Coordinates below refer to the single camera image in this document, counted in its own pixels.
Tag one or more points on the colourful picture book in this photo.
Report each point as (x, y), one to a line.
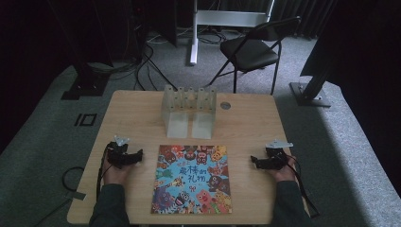
(191, 179)

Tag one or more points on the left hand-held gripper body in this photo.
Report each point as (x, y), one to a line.
(117, 155)

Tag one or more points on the black folding chair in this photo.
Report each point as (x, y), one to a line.
(249, 52)

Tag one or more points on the person's right hand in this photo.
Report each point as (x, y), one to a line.
(283, 173)

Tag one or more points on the round grey table grommet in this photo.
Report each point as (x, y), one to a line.
(225, 105)

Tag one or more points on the person's left hand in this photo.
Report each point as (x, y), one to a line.
(116, 174)

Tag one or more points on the black stand with bolted base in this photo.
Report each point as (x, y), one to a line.
(310, 93)

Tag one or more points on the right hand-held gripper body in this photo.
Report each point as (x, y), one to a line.
(277, 156)

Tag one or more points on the clear acrylic book rack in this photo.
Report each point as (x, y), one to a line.
(188, 107)

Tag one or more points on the white metal stand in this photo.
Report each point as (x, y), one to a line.
(220, 18)

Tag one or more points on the black stand with square base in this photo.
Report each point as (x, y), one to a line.
(86, 85)

